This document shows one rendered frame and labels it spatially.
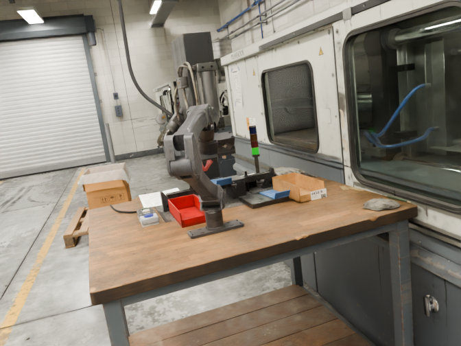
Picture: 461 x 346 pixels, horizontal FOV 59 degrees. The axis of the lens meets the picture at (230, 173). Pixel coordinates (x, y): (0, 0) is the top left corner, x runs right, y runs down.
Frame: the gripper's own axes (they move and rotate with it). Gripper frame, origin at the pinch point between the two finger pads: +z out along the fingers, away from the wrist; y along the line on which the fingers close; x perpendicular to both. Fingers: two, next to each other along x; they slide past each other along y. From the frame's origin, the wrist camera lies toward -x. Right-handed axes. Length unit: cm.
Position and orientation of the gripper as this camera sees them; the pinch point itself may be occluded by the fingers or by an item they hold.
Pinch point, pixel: (205, 169)
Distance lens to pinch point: 155.2
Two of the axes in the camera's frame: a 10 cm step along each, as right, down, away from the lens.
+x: -9.3, 2.0, -3.2
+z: -0.6, 7.6, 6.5
